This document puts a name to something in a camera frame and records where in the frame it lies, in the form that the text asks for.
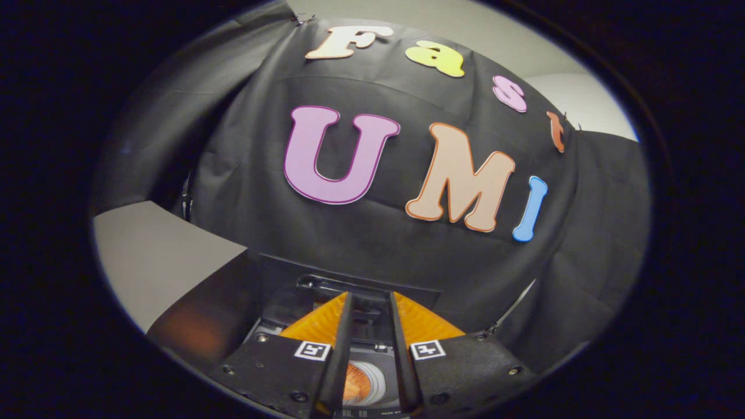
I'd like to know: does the black backdrop cloth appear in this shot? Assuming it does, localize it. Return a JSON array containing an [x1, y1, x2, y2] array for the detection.
[[93, 0, 651, 373]]

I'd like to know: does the orange cloth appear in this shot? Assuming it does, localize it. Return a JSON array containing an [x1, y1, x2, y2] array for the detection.
[[342, 361, 373, 405]]

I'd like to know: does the black and white cabinet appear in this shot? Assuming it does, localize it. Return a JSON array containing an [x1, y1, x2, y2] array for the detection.
[[93, 201, 262, 373]]

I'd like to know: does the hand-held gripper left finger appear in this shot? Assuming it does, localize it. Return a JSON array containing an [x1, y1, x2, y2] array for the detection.
[[210, 292, 354, 417]]

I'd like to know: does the dark washing machine lid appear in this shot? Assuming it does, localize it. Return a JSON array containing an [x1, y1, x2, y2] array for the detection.
[[256, 253, 441, 350]]

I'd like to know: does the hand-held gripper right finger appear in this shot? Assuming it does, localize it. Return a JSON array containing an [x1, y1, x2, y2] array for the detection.
[[389, 291, 536, 415]]

